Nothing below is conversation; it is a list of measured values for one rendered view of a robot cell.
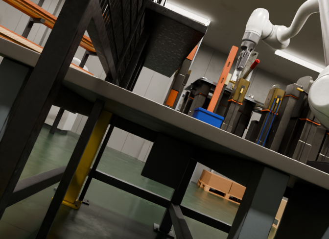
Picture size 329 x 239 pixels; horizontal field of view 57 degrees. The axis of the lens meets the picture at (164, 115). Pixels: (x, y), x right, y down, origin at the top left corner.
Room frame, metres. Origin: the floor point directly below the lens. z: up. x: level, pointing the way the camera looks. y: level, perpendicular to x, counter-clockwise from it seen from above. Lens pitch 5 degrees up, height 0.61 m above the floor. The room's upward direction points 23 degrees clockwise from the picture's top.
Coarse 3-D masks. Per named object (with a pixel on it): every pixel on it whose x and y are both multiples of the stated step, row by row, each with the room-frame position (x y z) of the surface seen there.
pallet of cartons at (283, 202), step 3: (282, 201) 5.32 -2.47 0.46; (285, 201) 5.24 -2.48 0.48; (282, 204) 5.29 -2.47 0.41; (285, 204) 5.21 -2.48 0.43; (279, 207) 5.36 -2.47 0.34; (282, 207) 5.26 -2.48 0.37; (279, 210) 5.33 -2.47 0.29; (282, 210) 5.23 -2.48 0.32; (279, 213) 5.30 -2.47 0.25; (276, 216) 5.35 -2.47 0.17; (279, 216) 5.26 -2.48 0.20; (279, 219) 5.24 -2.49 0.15; (273, 225) 5.34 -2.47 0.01; (276, 225) 5.43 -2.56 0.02
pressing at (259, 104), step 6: (198, 78) 1.59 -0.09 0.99; (204, 78) 1.56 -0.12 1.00; (192, 84) 1.76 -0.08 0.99; (198, 84) 1.75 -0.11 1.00; (210, 84) 1.63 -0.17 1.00; (216, 84) 1.56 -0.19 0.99; (210, 90) 1.77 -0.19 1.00; (228, 90) 1.57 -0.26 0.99; (246, 96) 1.58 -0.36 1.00; (252, 102) 1.65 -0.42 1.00; (258, 102) 1.58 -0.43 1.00; (258, 108) 1.72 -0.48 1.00
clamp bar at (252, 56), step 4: (252, 52) 1.50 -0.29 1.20; (256, 52) 1.50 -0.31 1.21; (248, 56) 1.52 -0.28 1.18; (252, 56) 1.51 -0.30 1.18; (256, 56) 1.51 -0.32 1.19; (248, 60) 1.51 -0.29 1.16; (252, 60) 1.51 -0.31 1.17; (248, 64) 1.51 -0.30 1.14; (244, 68) 1.52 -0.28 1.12; (248, 68) 1.52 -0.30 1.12; (244, 72) 1.52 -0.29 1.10; (240, 76) 1.52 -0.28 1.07
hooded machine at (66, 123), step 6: (72, 60) 6.11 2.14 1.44; (78, 60) 6.12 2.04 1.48; (84, 66) 6.19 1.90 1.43; (54, 108) 6.07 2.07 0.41; (48, 114) 6.07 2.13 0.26; (54, 114) 6.08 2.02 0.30; (66, 114) 6.08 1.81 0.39; (72, 114) 6.31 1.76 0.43; (48, 120) 6.07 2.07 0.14; (60, 120) 6.08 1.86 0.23; (66, 120) 6.09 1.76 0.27; (72, 120) 6.53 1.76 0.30; (48, 126) 6.12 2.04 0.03; (60, 126) 6.08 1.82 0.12; (66, 126) 6.23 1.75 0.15; (60, 132) 6.17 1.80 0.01; (66, 132) 6.62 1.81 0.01
